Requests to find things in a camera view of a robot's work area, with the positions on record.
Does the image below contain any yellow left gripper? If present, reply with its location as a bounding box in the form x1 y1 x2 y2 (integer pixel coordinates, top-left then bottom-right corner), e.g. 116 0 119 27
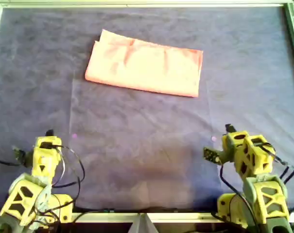
34 130 62 158

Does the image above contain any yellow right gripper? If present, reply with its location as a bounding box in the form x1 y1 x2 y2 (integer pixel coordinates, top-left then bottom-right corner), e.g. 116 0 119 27
222 124 250 168

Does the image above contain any pink terry cloth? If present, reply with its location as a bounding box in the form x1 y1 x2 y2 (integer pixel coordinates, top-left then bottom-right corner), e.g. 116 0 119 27
85 29 204 98

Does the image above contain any nonwoven fabric table cover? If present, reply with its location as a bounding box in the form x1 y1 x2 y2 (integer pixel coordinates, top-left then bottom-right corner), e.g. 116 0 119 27
0 6 294 214

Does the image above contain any rectangular nonwoven overlay sheet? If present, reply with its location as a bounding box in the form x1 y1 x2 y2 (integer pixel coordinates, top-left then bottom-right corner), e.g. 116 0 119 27
70 69 223 211

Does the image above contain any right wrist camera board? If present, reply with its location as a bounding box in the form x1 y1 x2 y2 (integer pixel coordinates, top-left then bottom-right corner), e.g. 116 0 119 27
203 146 235 167

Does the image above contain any right wrist camera black cable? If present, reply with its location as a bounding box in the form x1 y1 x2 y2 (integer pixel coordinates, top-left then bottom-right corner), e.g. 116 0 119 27
219 163 257 233

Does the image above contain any wrist camera black cable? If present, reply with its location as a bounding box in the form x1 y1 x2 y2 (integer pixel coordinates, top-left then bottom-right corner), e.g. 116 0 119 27
0 157 22 167
219 163 257 233

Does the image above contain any left arm black servo cable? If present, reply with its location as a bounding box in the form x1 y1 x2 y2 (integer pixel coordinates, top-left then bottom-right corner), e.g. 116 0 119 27
51 144 86 214

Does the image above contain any arm black servo cable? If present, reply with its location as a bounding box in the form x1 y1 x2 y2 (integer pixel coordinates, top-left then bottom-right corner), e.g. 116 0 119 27
255 142 294 185
51 144 86 214

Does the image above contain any left wrist camera black cable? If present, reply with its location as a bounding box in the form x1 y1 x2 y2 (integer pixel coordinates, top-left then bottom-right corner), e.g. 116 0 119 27
0 157 22 167

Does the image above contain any right arm black servo cable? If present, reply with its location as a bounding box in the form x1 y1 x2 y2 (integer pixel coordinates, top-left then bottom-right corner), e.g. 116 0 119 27
255 142 294 185

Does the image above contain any grey camera stand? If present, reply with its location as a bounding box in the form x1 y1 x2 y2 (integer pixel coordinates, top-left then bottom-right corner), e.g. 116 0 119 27
129 213 160 233

